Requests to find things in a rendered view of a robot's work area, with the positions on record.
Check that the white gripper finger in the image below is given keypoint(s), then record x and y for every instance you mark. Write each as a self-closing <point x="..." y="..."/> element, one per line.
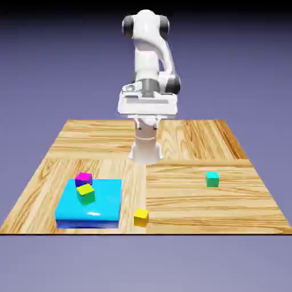
<point x="156" y="123"/>
<point x="137" y="123"/>

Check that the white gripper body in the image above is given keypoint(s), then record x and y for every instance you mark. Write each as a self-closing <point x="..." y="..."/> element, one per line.
<point x="148" y="107"/>

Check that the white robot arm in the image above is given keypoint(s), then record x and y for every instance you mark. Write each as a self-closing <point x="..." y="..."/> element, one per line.
<point x="146" y="45"/>

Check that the small magenta cube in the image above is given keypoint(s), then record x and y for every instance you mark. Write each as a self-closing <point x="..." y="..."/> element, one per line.
<point x="84" y="178"/>

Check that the small teal cube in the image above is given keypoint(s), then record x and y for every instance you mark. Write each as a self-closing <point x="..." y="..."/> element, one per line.
<point x="212" y="180"/>

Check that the small lime green cube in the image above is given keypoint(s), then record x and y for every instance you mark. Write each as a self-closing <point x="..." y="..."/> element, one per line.
<point x="86" y="194"/>

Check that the small yellow cube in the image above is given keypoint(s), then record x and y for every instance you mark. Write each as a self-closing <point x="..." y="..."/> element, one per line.
<point x="141" y="217"/>

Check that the large cyan box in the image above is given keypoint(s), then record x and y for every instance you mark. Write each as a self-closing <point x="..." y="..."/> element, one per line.
<point x="102" y="200"/>

